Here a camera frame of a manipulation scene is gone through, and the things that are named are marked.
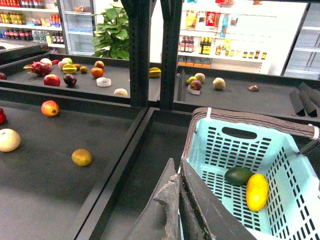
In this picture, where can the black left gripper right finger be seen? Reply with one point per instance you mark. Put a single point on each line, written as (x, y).
(203, 216)

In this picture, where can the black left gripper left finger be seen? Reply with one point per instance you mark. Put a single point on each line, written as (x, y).
(160, 219)

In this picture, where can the green avocado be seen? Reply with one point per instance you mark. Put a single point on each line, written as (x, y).
(238, 176)

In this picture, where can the yellow mango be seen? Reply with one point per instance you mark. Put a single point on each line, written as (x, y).
(256, 192)

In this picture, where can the light blue plastic basket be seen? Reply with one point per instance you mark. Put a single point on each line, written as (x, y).
(292, 210)

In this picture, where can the brown basket handle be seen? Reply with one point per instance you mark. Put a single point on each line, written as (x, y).
(304, 130)

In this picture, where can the brown kiwi fruit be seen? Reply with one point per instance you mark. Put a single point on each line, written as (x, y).
(81, 157)

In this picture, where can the black triangular divider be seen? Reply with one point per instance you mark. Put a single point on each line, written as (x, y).
(297, 104)
(308, 105)

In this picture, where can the yellow star fruit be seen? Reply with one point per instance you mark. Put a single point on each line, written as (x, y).
(154, 72)

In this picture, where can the red yellow apple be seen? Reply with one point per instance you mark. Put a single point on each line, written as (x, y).
(50, 108)

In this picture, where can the white goods shelf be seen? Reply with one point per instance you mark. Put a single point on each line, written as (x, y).
(253, 36)

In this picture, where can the green potted plant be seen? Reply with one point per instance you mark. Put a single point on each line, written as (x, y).
(111, 35)

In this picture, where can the pink dragon fruit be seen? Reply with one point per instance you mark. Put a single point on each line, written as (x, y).
(39, 68)

